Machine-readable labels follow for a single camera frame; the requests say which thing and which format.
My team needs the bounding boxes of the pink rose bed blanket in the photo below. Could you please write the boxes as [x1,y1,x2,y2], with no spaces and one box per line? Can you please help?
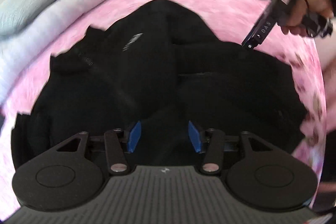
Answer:
[1,0,326,220]

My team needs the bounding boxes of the black zip fleece jacket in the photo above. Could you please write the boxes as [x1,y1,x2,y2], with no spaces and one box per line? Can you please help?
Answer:
[11,0,307,167]

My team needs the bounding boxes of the person right hand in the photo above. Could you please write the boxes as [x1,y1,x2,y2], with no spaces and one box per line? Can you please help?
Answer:
[281,0,334,37]

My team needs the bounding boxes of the grey knitted pillow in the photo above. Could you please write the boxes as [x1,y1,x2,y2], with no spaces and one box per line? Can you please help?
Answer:
[1,0,56,38]

